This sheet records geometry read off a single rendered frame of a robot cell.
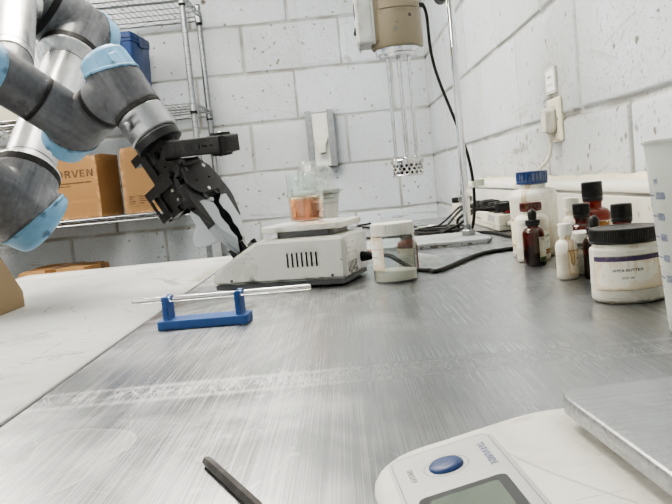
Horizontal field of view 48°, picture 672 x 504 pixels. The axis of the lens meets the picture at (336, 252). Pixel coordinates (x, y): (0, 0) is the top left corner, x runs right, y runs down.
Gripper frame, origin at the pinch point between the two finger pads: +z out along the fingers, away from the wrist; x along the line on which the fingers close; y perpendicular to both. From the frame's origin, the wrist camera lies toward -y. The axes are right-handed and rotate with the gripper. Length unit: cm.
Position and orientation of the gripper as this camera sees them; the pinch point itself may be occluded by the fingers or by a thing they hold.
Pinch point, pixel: (239, 241)
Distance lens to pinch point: 110.9
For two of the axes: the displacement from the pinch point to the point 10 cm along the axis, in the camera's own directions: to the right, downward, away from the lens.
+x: -4.5, 2.4, -8.6
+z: 5.6, 8.2, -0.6
